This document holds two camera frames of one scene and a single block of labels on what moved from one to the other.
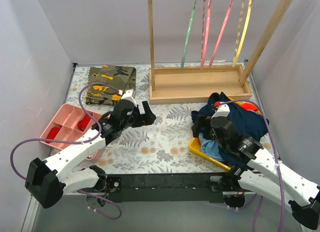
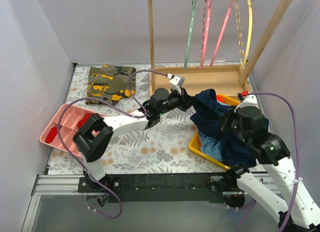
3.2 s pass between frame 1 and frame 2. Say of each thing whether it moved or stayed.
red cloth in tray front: stayed
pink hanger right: stayed
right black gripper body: moved
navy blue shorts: moved
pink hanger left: stayed
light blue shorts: stayed
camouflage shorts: stayed
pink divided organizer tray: stayed
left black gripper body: moved
